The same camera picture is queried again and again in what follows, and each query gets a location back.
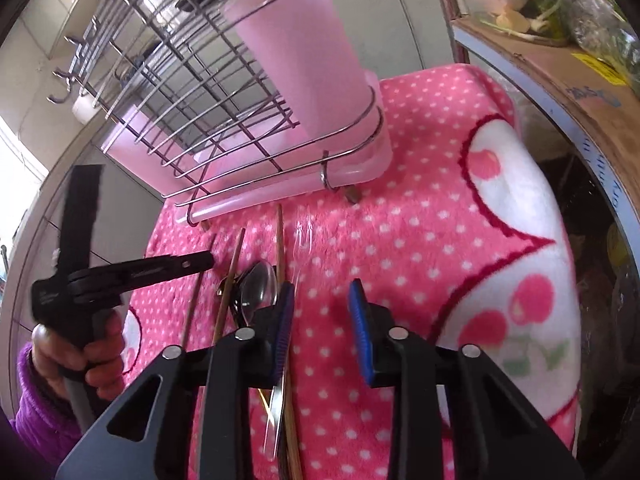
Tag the plastic bag of greens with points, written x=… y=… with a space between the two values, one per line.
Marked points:
x=595 y=20

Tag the metal spoon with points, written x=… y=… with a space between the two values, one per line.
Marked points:
x=257 y=285

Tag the pink utensil cup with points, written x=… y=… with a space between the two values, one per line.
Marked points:
x=125 y=135
x=300 y=60

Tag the cardboard box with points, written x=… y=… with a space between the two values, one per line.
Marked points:
x=545 y=80

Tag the pink polka dot blanket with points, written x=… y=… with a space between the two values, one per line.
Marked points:
x=425 y=240

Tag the green scallions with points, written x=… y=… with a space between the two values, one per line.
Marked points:
x=550 y=5

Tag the wooden chopstick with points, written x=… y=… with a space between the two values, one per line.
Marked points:
x=280 y=240
x=195 y=305
x=234 y=265

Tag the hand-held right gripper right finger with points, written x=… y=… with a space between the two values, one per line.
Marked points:
x=361 y=332

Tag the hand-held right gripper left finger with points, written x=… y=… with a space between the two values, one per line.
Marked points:
x=284 y=332

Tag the clear plastic fork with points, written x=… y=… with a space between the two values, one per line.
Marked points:
x=303 y=245

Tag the person's left hand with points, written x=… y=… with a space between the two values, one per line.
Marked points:
x=107 y=360

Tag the person's left forearm purple sleeve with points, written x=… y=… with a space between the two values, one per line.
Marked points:
x=40 y=410

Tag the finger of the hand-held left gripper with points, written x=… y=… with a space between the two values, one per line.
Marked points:
x=150 y=272

